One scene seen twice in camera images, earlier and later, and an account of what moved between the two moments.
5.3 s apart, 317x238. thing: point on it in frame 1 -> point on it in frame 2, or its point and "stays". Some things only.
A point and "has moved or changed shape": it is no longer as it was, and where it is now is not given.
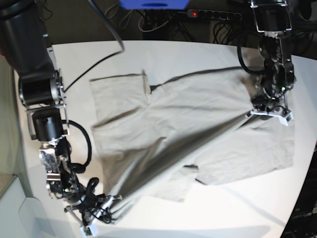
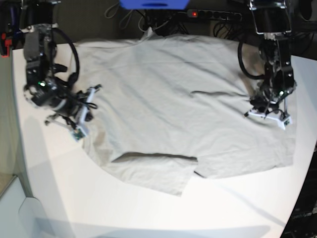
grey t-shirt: (154, 139) has moved or changed shape
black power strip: (206, 14) stays
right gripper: (267, 105) stays
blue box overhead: (154, 4) stays
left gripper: (91, 207) -> (75, 110)
